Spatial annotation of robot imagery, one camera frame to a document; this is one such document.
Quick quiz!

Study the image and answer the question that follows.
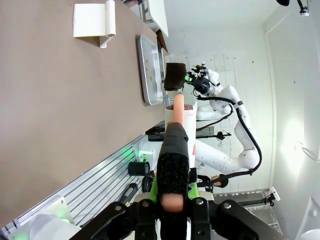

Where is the white ceiling camera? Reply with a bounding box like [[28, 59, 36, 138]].
[[296, 0, 310, 17]]

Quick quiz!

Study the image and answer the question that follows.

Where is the aluminium slotted base plate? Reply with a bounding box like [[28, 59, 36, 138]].
[[1, 133, 162, 237]]

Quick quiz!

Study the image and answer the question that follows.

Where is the silver metal tray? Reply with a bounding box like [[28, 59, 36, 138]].
[[136, 33, 166, 106]]

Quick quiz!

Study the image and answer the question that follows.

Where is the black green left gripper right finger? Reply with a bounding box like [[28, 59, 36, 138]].
[[187, 167, 286, 240]]

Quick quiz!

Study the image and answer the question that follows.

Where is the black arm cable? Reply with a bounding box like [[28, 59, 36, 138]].
[[192, 88, 263, 187]]

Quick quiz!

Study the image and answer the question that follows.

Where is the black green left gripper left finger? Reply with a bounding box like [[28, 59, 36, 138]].
[[82, 174, 161, 240]]

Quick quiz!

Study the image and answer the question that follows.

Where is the white camera on stand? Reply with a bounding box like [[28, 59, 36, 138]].
[[259, 186, 280, 207]]

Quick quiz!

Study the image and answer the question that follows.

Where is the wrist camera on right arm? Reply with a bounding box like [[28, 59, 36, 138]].
[[196, 63, 210, 76]]

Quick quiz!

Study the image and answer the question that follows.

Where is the dark brown cloth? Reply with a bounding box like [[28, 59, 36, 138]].
[[163, 62, 187, 92]]

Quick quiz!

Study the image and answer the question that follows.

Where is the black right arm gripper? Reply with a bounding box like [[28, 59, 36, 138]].
[[184, 65, 212, 97]]

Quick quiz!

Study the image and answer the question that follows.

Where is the black cylindrical tool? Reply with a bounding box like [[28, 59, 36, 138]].
[[119, 182, 139, 204]]

